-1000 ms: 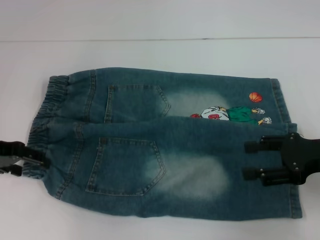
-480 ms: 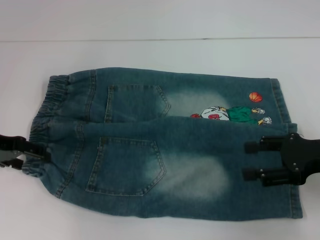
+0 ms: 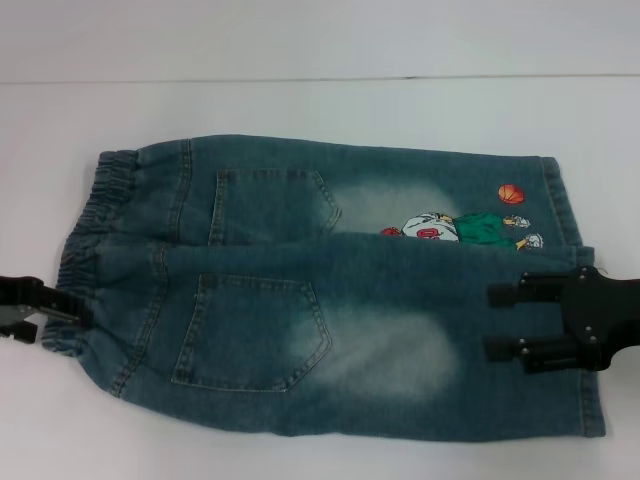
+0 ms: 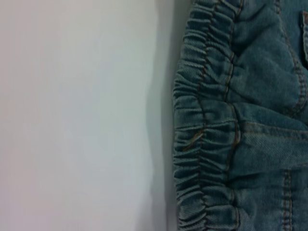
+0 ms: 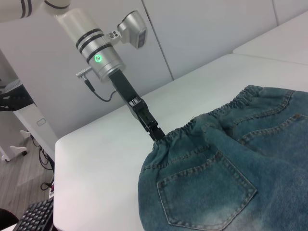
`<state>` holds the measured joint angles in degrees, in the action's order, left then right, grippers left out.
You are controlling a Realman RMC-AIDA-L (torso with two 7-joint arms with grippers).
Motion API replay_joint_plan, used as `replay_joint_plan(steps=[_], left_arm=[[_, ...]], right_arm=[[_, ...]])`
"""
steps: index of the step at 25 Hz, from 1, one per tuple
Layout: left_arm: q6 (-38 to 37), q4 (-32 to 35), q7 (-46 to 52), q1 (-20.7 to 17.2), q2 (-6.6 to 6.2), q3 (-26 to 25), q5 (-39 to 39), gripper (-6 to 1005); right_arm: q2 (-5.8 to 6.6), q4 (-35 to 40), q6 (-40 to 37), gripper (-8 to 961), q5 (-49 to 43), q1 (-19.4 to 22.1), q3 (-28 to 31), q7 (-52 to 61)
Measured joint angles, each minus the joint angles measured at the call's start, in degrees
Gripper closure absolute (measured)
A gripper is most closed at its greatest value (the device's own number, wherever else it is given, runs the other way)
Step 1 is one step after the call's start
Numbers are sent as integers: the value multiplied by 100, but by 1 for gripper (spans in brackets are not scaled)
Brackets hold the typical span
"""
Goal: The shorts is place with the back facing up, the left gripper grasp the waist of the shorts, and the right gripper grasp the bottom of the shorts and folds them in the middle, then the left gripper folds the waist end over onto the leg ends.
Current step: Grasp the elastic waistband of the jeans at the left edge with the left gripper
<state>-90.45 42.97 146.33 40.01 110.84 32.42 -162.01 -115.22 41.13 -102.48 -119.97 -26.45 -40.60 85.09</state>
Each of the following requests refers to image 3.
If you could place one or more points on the blue denim shorts with cartoon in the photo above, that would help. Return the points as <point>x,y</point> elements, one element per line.
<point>320,310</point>

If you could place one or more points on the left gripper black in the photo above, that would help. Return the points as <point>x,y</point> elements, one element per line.
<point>15,300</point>

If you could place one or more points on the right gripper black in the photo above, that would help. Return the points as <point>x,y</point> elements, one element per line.
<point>600,320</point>

